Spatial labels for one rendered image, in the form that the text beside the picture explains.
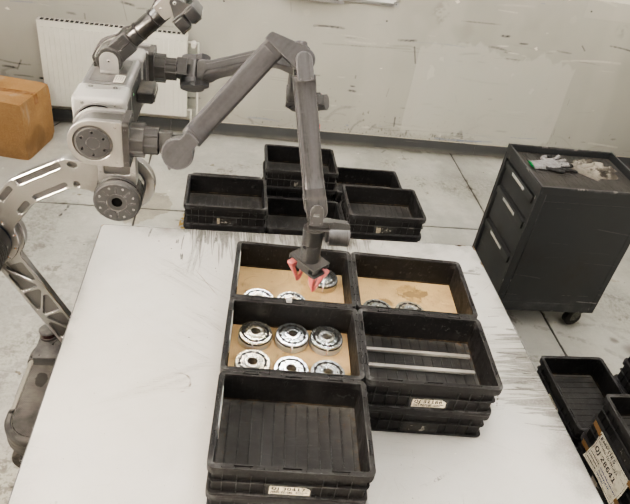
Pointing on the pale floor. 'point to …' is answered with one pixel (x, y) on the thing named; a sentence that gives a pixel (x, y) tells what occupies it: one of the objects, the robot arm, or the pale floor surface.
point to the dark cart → (557, 230)
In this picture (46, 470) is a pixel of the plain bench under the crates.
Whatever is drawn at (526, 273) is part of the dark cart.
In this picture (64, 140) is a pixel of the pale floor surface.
